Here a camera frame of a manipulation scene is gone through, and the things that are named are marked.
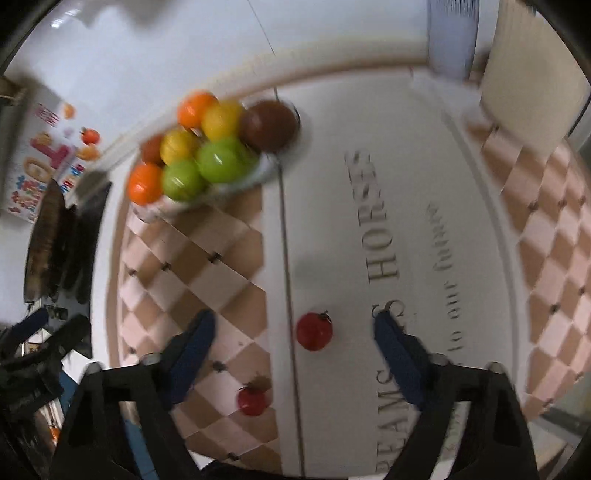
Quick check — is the orange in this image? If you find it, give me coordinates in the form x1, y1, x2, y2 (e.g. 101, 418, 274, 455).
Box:
127, 163, 164, 205
178, 91, 219, 130

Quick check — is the black glass gas stove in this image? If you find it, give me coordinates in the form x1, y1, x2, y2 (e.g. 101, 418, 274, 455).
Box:
51, 180, 114, 305

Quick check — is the checkered table runner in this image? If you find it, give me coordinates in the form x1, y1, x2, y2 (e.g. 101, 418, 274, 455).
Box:
104, 60, 591, 476

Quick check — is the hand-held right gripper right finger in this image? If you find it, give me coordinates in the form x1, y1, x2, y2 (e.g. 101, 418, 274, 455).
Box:
374, 311, 541, 480

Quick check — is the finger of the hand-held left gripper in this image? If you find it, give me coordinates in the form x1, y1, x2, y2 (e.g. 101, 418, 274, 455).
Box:
0, 307, 51, 348
42, 315, 93, 365

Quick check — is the red cherry tomato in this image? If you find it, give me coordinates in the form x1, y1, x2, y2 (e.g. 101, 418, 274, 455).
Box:
296, 311, 334, 352
237, 381, 271, 417

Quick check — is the green apple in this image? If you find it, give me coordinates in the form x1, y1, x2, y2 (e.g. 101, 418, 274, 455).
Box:
196, 137, 259, 183
161, 159, 208, 201

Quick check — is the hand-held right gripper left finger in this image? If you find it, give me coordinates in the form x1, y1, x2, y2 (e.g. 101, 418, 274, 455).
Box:
48, 310, 217, 480

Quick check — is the patterned oval plate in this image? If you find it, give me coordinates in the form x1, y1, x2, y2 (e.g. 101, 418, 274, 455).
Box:
131, 99, 308, 217

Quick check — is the small dark red tomato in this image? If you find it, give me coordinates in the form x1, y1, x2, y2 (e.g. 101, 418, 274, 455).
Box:
141, 135, 166, 166

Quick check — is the colourful wall sticker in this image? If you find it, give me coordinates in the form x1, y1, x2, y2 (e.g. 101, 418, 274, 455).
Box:
7, 99, 102, 224

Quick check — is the cream utensil holder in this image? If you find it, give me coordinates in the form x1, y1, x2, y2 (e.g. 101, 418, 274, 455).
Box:
480, 0, 591, 155

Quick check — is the large dark red tomato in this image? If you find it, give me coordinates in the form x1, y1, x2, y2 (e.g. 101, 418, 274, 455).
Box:
239, 100, 299, 153

